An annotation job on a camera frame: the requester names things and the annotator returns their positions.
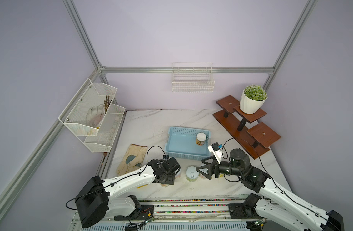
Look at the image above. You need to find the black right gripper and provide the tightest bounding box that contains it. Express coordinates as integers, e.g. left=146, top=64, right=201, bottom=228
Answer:
left=197, top=154, right=242, bottom=180

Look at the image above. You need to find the yellow tall can white lid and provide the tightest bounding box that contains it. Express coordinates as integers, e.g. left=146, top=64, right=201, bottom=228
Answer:
left=196, top=132, right=207, bottom=146

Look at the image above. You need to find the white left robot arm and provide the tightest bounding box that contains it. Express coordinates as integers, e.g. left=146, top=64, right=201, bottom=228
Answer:
left=74, top=157, right=180, bottom=228

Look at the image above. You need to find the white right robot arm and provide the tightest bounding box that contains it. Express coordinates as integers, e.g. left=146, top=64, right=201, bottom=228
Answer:
left=196, top=149, right=344, bottom=231

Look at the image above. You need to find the light blue plastic basket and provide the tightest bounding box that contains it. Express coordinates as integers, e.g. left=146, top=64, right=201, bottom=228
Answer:
left=165, top=127, right=211, bottom=160

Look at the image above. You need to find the green label can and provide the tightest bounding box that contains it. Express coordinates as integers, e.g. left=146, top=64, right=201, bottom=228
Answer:
left=186, top=166, right=199, bottom=182

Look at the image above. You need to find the beige work glove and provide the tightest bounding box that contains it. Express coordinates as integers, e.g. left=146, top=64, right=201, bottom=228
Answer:
left=116, top=144, right=148, bottom=176

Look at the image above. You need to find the brown wooden tiered stand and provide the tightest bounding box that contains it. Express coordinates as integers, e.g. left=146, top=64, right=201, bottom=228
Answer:
left=213, top=95, right=281, bottom=159

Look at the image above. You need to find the white pot green plant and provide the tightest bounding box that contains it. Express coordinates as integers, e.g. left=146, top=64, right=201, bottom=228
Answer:
left=240, top=85, right=267, bottom=115

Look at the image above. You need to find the white mesh two-tier rack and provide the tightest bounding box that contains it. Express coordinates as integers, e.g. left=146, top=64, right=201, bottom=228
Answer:
left=58, top=79, right=126, bottom=153

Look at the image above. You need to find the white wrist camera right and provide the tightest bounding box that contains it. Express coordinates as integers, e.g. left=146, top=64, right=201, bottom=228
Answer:
left=208, top=142, right=223, bottom=164

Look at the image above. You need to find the white wire wall basket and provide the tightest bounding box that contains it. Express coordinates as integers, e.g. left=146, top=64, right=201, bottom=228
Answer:
left=172, top=63, right=215, bottom=93

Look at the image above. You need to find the aluminium frame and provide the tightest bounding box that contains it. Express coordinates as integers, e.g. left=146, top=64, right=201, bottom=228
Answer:
left=0, top=0, right=318, bottom=220

